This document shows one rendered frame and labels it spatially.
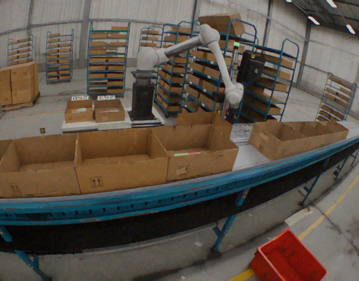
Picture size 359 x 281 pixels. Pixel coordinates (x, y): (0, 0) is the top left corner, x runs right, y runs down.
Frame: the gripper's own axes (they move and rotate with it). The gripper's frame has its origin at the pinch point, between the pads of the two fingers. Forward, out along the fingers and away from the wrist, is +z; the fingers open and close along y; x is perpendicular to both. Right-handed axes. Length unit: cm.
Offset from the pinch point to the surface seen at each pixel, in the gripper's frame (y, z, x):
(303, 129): -33, -12, -77
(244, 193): -64, 12, 29
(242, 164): -52, -2, 27
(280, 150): -58, -13, -1
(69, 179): -58, -14, 122
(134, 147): -29, -8, 88
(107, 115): 48, 3, 98
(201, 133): -29, -14, 47
